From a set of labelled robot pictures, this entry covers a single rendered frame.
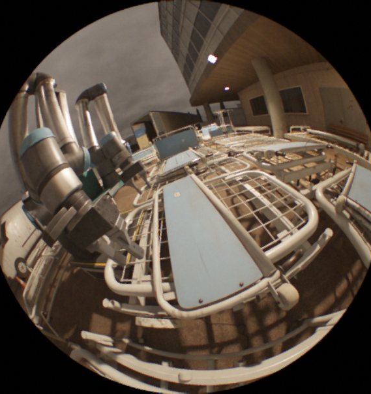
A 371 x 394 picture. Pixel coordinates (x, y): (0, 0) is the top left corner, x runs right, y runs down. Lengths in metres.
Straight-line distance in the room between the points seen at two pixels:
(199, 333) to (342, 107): 6.28
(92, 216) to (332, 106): 6.17
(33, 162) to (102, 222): 0.17
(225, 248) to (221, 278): 0.08
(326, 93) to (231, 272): 6.15
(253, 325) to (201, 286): 0.59
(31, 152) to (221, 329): 0.94
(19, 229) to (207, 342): 7.14
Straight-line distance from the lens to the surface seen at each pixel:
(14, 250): 6.99
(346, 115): 5.89
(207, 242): 0.34
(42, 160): 0.24
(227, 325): 0.80
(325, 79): 6.29
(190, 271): 0.30
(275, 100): 4.90
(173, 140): 2.04
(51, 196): 0.23
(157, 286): 0.33
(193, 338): 0.84
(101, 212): 0.20
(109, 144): 0.59
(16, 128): 0.68
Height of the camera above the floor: 0.80
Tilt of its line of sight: 29 degrees down
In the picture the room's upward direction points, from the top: 21 degrees counter-clockwise
